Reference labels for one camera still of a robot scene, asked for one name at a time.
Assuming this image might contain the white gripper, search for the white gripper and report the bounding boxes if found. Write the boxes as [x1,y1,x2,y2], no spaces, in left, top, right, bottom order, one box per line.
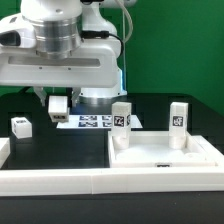
[0,14,124,109]

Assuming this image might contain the white marker tag sheet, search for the white marker tag sheet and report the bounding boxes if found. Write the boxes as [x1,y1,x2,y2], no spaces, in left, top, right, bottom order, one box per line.
[55,114,144,130]

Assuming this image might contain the white square tabletop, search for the white square tabletop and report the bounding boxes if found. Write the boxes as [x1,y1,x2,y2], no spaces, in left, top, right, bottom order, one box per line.
[108,131,224,168]

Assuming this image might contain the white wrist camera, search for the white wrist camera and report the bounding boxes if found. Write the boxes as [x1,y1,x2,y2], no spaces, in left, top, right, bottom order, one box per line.
[0,13,37,55]

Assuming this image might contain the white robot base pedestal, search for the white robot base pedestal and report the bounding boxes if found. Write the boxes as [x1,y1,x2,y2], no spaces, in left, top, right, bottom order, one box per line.
[81,3,125,98]

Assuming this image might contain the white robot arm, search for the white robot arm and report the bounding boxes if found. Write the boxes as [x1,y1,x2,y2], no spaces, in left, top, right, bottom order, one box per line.
[0,0,137,101]

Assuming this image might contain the white U-shaped obstacle fence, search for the white U-shaped obstacle fence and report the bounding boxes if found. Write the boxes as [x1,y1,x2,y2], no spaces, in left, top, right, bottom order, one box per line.
[0,136,224,196]

